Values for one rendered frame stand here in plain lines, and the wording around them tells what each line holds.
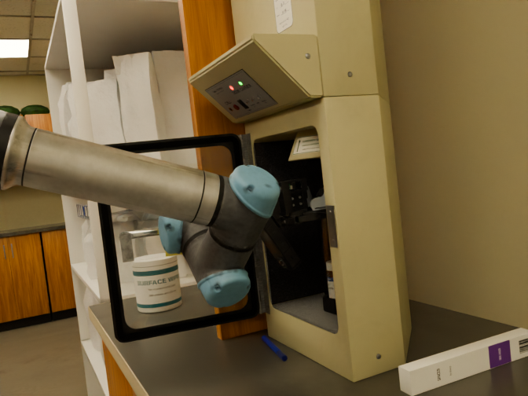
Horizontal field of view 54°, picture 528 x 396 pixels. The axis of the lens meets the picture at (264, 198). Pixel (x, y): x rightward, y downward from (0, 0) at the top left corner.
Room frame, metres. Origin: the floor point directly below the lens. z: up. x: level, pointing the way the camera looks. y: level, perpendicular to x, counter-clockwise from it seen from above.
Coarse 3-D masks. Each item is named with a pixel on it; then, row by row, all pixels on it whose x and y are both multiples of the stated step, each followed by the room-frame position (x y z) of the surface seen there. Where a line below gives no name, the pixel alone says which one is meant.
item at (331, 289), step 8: (320, 224) 0.99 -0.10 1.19; (320, 232) 0.99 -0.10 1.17; (320, 240) 1.00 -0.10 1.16; (328, 240) 0.97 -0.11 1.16; (328, 248) 0.97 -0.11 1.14; (328, 256) 0.97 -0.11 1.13; (328, 264) 0.97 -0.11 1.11; (328, 272) 0.98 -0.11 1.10; (328, 280) 0.98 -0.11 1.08; (328, 288) 0.98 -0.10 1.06; (328, 296) 0.98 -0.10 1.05
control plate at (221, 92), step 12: (240, 72) 0.89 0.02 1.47; (216, 84) 0.99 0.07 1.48; (228, 84) 0.96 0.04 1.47; (252, 84) 0.90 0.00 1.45; (216, 96) 1.04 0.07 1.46; (228, 96) 1.00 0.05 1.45; (240, 96) 0.97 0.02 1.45; (252, 96) 0.94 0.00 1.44; (264, 96) 0.91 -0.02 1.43; (228, 108) 1.06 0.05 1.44; (240, 108) 1.02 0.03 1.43; (252, 108) 0.98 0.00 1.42
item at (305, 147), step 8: (296, 136) 0.99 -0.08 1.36; (304, 136) 0.96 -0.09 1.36; (312, 136) 0.94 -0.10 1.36; (296, 144) 0.97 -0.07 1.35; (304, 144) 0.95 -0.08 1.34; (312, 144) 0.94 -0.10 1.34; (296, 152) 0.96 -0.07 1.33; (304, 152) 0.94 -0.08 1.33; (312, 152) 0.93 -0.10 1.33; (288, 160) 0.99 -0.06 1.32; (296, 160) 1.05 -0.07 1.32
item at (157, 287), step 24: (216, 168) 1.09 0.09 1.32; (120, 216) 1.03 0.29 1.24; (144, 216) 1.04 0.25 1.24; (144, 240) 1.04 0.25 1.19; (120, 264) 1.03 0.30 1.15; (144, 264) 1.04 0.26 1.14; (168, 264) 1.05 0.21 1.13; (144, 288) 1.04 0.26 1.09; (168, 288) 1.05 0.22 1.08; (192, 288) 1.06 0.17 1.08; (144, 312) 1.03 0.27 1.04; (168, 312) 1.05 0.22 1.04; (192, 312) 1.06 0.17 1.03; (216, 312) 1.08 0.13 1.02
